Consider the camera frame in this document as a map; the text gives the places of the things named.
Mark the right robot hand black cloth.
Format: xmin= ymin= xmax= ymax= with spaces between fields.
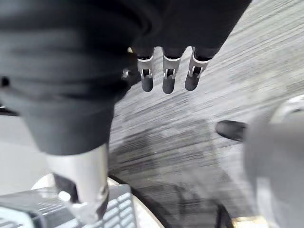
xmin=0 ymin=0 xmax=253 ymax=224

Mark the silver robot leg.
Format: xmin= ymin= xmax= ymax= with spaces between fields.
xmin=244 ymin=94 xmax=304 ymax=228

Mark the dark robot foot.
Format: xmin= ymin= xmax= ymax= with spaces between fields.
xmin=215 ymin=120 xmax=248 ymax=143

